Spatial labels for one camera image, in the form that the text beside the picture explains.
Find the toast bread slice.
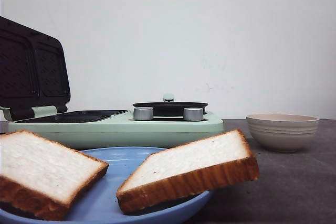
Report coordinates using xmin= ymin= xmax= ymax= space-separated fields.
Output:
xmin=1 ymin=130 xmax=109 ymax=221
xmin=116 ymin=129 xmax=259 ymax=214

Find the beige ribbed bowl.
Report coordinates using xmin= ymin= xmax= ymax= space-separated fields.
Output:
xmin=246 ymin=114 xmax=319 ymax=152

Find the breakfast maker hinged lid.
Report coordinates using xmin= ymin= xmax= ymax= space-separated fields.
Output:
xmin=1 ymin=17 xmax=70 ymax=121

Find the mint green breakfast maker base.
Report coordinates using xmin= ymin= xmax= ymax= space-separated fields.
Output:
xmin=8 ymin=111 xmax=224 ymax=150

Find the black round frying pan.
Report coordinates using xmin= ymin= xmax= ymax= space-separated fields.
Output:
xmin=133 ymin=93 xmax=208 ymax=117

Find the right silver control knob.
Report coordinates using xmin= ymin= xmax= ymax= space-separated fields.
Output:
xmin=183 ymin=108 xmax=204 ymax=122

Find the silver control knob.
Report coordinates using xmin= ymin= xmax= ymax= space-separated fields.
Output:
xmin=133 ymin=107 xmax=154 ymax=121
xmin=183 ymin=108 xmax=204 ymax=122

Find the left silver control knob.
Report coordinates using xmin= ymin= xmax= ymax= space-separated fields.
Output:
xmin=133 ymin=107 xmax=154 ymax=121

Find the blue round plate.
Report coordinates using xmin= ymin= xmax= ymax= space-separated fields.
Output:
xmin=0 ymin=146 xmax=214 ymax=224

